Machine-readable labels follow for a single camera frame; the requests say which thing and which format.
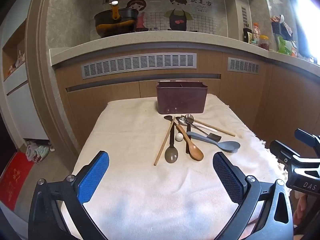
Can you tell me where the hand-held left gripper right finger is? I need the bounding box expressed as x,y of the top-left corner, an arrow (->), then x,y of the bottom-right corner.
212,151 -> 293,240

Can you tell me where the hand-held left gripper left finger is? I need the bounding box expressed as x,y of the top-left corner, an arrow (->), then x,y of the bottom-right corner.
28,151 -> 110,240

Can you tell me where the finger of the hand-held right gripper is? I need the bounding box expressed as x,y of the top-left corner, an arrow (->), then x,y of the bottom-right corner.
269,140 -> 303,173
294,129 -> 320,153

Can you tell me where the blue-grey rice paddle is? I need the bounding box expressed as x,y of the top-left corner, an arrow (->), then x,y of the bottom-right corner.
186,131 -> 241,153

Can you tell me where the wooden spoon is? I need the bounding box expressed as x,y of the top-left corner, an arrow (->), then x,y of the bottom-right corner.
176,124 -> 204,161

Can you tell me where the metal spoon with black end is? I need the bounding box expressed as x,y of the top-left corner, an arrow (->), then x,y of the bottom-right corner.
175,116 -> 222,142

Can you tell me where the wooden chopstick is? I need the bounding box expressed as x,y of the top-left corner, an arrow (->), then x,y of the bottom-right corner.
182,116 -> 236,137
153,117 -> 176,166

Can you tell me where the dark-handled metal spoon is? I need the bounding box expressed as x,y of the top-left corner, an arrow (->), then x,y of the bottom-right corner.
176,120 -> 192,154

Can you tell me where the black-handled taupe spoon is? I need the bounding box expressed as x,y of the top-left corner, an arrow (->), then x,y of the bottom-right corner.
164,122 -> 179,164

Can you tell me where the purple plastic utensil holder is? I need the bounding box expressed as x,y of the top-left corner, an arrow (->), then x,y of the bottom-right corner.
156,81 -> 209,114

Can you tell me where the person's right hand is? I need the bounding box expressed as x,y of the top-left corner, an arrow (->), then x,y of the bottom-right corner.
293,194 -> 310,228

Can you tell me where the white cloth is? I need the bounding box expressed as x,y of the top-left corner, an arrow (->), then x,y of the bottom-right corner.
71,94 -> 292,240

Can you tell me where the pile of cloths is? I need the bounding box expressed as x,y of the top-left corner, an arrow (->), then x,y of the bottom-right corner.
25,141 -> 54,164

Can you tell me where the wooden cabinet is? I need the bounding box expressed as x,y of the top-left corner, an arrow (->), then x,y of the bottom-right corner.
54,52 -> 320,160

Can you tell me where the red floor mat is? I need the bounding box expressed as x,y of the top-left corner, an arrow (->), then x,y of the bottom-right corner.
0,151 -> 33,210

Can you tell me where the green bag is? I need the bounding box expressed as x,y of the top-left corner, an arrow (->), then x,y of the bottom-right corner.
277,36 -> 298,55

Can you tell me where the short grey vent grille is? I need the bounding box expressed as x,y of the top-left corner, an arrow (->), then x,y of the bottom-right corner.
227,57 -> 260,75

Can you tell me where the yellow-lidded jar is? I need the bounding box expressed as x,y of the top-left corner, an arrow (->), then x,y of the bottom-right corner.
259,35 -> 270,51

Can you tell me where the bottle with orange cap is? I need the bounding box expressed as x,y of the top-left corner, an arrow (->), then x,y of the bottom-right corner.
252,23 -> 260,46

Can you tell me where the window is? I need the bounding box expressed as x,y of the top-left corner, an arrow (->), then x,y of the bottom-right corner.
296,0 -> 320,58

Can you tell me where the white shelf cabinet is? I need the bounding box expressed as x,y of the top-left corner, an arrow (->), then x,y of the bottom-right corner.
0,17 -> 50,143

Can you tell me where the long grey vent grille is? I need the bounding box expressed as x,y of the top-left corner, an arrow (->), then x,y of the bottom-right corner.
81,53 -> 197,80

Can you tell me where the speckled stone countertop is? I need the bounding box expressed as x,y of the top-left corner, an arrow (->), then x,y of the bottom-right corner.
49,30 -> 320,67

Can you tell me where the black wok with orange handle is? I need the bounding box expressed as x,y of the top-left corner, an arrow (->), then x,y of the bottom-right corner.
94,1 -> 140,37

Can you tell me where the cartoon wall sticker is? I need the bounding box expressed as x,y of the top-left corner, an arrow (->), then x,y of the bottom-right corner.
102,0 -> 215,34

